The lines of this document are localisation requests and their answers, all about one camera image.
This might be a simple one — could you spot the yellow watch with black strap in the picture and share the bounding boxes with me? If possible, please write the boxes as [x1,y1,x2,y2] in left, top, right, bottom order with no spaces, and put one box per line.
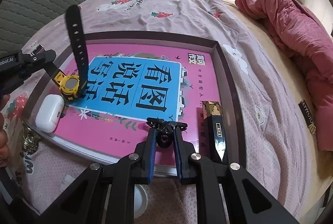
[32,5,90,102]

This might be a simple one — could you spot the black and gold small box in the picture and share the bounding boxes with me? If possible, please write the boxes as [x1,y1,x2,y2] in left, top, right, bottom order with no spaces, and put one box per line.
[201,100,229,163]

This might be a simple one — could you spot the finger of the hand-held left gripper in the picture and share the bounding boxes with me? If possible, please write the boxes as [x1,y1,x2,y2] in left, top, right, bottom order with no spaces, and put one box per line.
[17,49,57,70]
[0,68,35,93]

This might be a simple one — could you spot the white plastic bottle cap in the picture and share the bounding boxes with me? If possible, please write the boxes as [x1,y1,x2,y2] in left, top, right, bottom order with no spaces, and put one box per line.
[133,184,148,219]

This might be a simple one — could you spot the shallow grey cardboard box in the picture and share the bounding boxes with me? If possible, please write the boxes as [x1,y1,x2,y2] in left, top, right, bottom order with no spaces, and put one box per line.
[25,31,247,178]

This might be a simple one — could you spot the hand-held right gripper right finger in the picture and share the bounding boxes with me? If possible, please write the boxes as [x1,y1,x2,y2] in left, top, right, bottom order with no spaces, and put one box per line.
[173,126,299,224]

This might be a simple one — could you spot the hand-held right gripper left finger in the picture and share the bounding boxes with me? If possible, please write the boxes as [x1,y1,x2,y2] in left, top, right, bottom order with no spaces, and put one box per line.
[40,129,158,224]

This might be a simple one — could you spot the pink quilt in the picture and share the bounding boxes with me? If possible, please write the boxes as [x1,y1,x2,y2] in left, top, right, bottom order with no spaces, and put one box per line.
[235,0,333,153]

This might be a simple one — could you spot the black metal clip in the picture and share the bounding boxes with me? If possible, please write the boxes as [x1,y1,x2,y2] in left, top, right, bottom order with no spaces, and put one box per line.
[146,117,188,150]

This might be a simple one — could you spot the pink and blue book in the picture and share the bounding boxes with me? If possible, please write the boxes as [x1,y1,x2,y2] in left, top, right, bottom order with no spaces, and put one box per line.
[49,43,227,175]

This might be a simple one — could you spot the purple strawberry print bed sheet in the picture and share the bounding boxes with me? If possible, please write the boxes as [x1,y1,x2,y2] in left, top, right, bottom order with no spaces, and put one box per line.
[0,0,326,224]

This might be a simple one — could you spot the person's left hand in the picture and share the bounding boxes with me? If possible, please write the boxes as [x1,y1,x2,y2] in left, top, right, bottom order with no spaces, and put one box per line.
[0,94,11,168]

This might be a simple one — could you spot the white earbuds case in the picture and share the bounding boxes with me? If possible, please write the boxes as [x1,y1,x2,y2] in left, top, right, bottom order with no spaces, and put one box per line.
[35,94,65,133]

